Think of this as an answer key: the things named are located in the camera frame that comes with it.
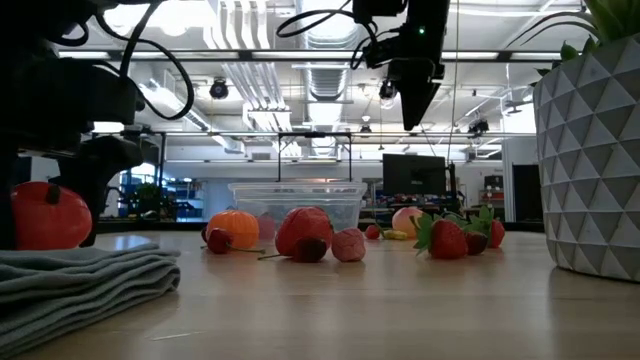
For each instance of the small red strawberry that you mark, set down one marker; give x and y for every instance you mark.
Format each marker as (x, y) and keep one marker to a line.
(372, 232)

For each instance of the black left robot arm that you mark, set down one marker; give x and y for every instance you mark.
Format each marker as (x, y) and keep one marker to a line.
(6, 200)

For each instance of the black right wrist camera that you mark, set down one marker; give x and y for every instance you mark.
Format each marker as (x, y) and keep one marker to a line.
(380, 52)

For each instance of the dark doorway cabinet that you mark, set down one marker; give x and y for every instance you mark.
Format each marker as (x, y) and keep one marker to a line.
(527, 195)

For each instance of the pink toy lychee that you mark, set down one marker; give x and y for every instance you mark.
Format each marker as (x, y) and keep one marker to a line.
(348, 245)

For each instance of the grey folded cloth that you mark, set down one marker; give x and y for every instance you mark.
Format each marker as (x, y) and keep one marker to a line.
(75, 285)

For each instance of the red fruit with green top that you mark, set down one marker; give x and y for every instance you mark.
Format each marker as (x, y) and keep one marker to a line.
(302, 227)

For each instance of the black ceiling spot lamp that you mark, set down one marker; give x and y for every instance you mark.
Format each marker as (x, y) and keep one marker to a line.
(218, 90)
(478, 126)
(387, 91)

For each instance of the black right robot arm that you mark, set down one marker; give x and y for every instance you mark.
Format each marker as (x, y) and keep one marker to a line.
(380, 7)

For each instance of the long ceiling light rail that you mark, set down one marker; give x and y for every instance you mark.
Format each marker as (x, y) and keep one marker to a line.
(200, 55)

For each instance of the red strawberry with leaves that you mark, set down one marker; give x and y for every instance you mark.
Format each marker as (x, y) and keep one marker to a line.
(496, 234)

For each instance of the white geometric plant pot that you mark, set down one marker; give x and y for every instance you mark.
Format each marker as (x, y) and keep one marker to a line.
(590, 175)

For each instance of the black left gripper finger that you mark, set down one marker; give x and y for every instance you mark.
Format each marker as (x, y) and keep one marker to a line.
(105, 160)

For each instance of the clear plastic tupperware container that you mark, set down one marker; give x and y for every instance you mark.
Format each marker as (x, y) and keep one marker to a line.
(300, 197)

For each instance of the dark red small fruit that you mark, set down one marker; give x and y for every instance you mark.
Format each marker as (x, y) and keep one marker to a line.
(476, 243)

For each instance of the red toy tomato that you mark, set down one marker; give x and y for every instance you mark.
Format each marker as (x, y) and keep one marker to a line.
(45, 220)

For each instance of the red cherry with stem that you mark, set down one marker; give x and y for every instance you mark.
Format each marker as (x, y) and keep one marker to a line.
(220, 241)

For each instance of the black computer monitor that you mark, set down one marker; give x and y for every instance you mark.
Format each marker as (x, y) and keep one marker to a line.
(414, 175)

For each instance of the orange toy pumpkin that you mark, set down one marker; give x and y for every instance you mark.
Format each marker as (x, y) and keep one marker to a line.
(237, 227)

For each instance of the pink toy peach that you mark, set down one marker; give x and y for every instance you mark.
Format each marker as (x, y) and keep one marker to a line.
(406, 220)

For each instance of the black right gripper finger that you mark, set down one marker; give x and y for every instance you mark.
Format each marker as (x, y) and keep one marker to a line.
(417, 100)

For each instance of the large red strawberry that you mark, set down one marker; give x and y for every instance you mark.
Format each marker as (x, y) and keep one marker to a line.
(445, 240)

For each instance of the black rectangular stand frame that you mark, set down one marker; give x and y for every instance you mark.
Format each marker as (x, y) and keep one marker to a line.
(315, 134)

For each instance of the black aluminium table frame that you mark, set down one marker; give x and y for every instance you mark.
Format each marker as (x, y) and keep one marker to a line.
(150, 226)

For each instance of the dark red cherry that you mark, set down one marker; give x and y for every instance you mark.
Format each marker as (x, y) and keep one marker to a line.
(310, 250)

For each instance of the green succulent plant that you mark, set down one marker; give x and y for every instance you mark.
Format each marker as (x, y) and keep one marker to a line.
(617, 20)

